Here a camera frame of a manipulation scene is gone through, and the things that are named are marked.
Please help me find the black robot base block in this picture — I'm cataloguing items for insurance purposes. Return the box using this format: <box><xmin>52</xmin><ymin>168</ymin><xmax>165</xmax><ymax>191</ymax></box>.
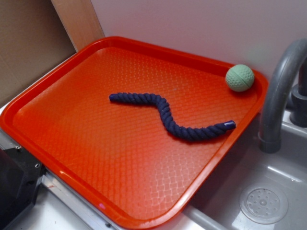
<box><xmin>0</xmin><ymin>148</ymin><xmax>45</xmax><ymax>230</ymax></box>

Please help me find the green dimpled ball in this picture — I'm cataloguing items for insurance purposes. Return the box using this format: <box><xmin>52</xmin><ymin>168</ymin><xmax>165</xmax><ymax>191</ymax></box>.
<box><xmin>225</xmin><ymin>64</ymin><xmax>255</xmax><ymax>92</ymax></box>

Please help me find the orange plastic tray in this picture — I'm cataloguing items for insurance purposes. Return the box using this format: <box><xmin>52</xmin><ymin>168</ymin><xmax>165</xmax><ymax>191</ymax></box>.
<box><xmin>0</xmin><ymin>37</ymin><xmax>268</xmax><ymax>230</ymax></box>

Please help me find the wooden board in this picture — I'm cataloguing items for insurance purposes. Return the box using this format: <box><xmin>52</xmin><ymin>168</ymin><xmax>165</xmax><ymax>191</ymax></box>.
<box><xmin>51</xmin><ymin>0</ymin><xmax>105</xmax><ymax>51</ymax></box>

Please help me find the grey plastic sink basin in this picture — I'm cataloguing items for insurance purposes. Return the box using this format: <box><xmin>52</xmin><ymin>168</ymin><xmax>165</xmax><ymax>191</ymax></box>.
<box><xmin>184</xmin><ymin>118</ymin><xmax>307</xmax><ymax>230</ymax></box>

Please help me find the grey sink drain strainer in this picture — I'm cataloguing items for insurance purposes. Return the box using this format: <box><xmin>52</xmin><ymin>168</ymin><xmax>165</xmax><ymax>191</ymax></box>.
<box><xmin>239</xmin><ymin>183</ymin><xmax>288</xmax><ymax>225</ymax></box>

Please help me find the brown cardboard panel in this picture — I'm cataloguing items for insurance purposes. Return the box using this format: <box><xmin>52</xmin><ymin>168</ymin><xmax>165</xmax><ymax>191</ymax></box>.
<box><xmin>0</xmin><ymin>0</ymin><xmax>75</xmax><ymax>105</ymax></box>

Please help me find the grey curved faucet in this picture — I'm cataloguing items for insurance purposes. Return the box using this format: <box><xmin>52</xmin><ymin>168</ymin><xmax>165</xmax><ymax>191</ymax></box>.
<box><xmin>259</xmin><ymin>38</ymin><xmax>307</xmax><ymax>153</ymax></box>

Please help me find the dark blue twisted rope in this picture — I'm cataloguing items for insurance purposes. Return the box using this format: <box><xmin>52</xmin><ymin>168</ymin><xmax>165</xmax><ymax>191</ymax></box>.
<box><xmin>109</xmin><ymin>92</ymin><xmax>236</xmax><ymax>142</ymax></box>

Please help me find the metal rail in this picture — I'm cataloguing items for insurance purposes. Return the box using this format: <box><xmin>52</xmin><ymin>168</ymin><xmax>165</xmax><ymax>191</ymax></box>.
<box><xmin>0</xmin><ymin>131</ymin><xmax>119</xmax><ymax>230</ymax></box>

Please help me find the dark grey faucet handle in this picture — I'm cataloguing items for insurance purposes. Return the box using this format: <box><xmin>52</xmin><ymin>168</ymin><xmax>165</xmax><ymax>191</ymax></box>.
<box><xmin>290</xmin><ymin>60</ymin><xmax>307</xmax><ymax>127</ymax></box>

